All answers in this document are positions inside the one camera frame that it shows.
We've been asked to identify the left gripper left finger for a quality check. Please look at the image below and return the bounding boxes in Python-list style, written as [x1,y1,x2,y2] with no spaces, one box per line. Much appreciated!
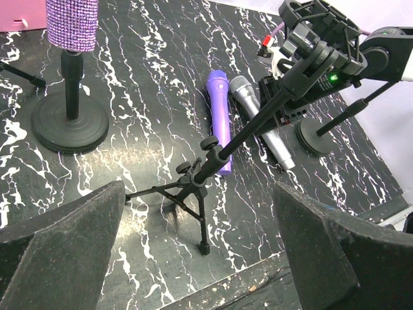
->
[1,181,125,309]

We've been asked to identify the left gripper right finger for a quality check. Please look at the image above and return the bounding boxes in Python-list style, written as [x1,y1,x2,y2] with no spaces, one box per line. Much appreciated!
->
[274,182,412,309]

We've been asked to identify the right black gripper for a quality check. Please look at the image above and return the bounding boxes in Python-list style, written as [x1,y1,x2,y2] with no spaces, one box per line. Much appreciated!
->
[254,76,310,136]

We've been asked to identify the silver microphone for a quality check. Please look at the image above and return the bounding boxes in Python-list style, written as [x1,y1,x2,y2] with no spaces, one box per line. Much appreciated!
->
[228,76,296,171]

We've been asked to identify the black tripod stand with ring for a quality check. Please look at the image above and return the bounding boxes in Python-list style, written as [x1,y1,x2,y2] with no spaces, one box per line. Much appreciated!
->
[125,1,367,255]

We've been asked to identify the black round-base stand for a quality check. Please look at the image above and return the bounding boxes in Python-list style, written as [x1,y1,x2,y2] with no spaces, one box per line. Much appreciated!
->
[295,82,396,158]
[31,50,109,154]

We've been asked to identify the black tripod mic stand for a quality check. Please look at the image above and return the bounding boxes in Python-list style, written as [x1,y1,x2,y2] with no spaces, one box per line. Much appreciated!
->
[0,61,46,88]

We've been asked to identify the glitter purple microphone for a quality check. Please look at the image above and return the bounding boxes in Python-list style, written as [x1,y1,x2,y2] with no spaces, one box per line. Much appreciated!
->
[46,0,99,52]

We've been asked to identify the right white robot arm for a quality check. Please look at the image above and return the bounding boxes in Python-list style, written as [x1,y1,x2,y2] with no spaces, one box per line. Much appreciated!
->
[256,27,412,137]

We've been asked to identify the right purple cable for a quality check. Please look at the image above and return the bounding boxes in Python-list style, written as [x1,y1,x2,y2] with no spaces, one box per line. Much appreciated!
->
[272,22,372,38]

